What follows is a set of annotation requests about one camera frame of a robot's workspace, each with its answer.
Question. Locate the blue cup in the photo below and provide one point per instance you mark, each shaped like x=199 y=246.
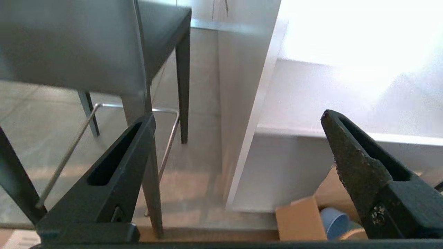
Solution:
x=334 y=221

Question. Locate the black bar stool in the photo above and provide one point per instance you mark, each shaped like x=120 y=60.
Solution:
x=86 y=48

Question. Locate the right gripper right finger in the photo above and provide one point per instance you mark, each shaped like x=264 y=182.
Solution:
x=363 y=173

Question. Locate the brown cardboard box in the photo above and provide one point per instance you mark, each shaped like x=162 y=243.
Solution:
x=304 y=218

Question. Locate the white kitchen counter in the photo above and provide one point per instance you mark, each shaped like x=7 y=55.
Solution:
x=311 y=103

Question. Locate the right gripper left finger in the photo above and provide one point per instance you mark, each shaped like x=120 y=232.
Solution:
x=104 y=193

